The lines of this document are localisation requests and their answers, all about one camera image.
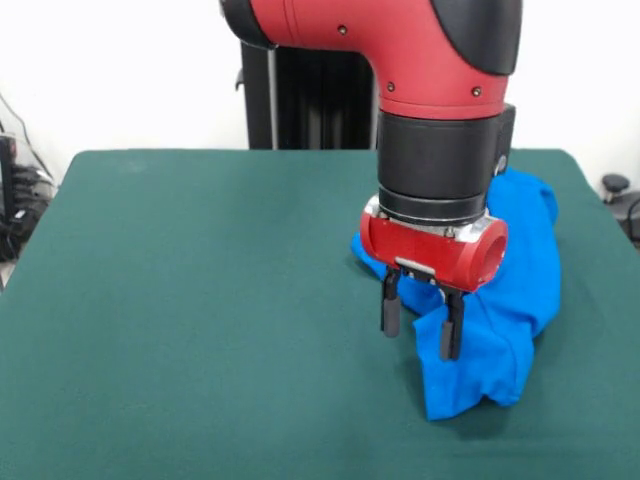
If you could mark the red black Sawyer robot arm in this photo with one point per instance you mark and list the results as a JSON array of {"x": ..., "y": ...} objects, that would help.
[{"x": 435, "y": 125}]

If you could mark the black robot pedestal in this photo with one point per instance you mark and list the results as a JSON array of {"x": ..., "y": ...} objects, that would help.
[{"x": 310, "y": 100}]

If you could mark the blue printed t-shirt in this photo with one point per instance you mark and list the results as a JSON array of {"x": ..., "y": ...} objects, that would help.
[{"x": 500, "y": 340}]

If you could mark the dark green table cloth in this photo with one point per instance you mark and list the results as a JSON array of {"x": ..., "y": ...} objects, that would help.
[{"x": 150, "y": 225}]

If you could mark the black electronics box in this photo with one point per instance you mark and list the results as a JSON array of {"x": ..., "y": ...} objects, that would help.
[{"x": 6, "y": 175}]

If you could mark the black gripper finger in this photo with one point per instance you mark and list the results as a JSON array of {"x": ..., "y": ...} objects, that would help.
[
  {"x": 452, "y": 330},
  {"x": 390, "y": 310}
]

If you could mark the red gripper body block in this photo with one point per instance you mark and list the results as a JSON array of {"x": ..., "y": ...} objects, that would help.
[{"x": 430, "y": 250}]

